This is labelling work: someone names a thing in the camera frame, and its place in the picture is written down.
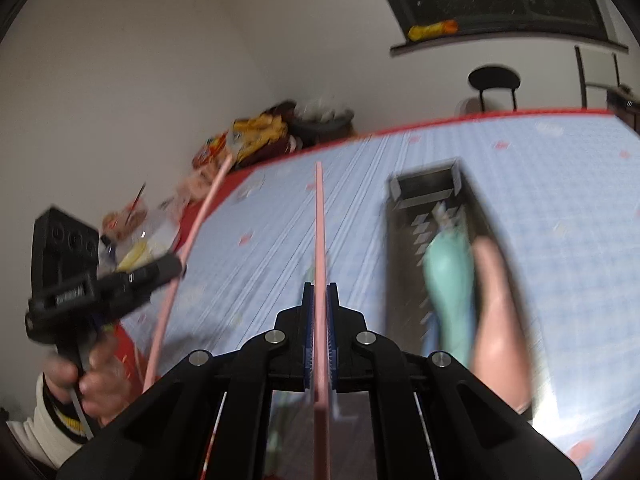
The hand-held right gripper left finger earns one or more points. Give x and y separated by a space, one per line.
310 340

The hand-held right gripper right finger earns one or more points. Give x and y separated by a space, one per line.
331 340

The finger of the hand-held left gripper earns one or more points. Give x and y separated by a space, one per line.
160 287
160 270

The pink chopstick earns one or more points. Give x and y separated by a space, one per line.
320 240
200 220

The steel utensil tray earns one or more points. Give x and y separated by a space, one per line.
405 260

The teal spoon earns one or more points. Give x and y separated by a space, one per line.
447 270

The pink spoon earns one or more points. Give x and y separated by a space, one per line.
500 320

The person's left hand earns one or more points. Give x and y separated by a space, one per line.
107 380

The yellow printed cup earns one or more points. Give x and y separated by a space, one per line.
135 255

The clear plastic container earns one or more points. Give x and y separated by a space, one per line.
162 230

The snack cup with stick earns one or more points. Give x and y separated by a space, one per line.
125 220

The pink snack packet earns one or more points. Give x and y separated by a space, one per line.
195 185

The small white card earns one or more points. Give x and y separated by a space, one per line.
250 192

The blue plaid table mat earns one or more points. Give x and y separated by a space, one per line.
280 220

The red snack bag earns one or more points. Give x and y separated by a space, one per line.
212 150

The pile of clothes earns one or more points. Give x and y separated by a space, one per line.
260 135

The grey stool with plastic bag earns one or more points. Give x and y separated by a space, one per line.
325 125

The black round-back chair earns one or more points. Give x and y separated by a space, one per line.
494 80

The yellow snack packet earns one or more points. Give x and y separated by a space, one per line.
432 30

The dark windowsill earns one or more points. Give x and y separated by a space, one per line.
500 41

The brown rice cooker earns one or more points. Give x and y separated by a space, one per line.
625 107

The black metal chair frame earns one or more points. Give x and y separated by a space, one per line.
580 75

